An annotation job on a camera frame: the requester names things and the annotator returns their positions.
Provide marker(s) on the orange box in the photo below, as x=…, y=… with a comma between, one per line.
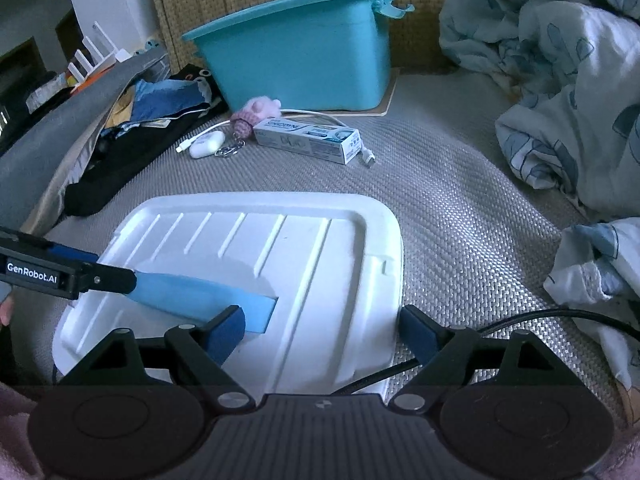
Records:
x=92, y=80

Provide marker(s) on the blue floral quilt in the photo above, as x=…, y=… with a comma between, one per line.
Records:
x=565, y=85

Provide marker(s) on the toothpaste box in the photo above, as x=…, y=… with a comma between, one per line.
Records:
x=305, y=140

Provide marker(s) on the blue cloth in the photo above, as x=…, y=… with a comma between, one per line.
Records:
x=165, y=100

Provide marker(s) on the white earbud case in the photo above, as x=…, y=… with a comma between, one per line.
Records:
x=207, y=144

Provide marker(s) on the person's left hand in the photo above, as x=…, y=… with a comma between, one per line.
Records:
x=5, y=310

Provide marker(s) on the teal plastic storage bin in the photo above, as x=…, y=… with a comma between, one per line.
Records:
x=300, y=55

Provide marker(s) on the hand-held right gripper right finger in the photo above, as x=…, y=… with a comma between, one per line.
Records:
x=417, y=332

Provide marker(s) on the white router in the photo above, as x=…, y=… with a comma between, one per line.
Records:
x=95, y=55

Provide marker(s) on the grey woven bed mat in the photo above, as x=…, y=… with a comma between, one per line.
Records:
x=450, y=200

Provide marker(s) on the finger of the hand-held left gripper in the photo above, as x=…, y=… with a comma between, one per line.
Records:
x=112, y=281
x=72, y=254

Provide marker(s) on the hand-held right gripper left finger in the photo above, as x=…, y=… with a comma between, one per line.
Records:
x=227, y=332

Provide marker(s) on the yellow cloth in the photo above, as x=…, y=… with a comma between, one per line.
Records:
x=120, y=112

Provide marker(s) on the black garment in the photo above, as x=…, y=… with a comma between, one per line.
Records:
x=135, y=155

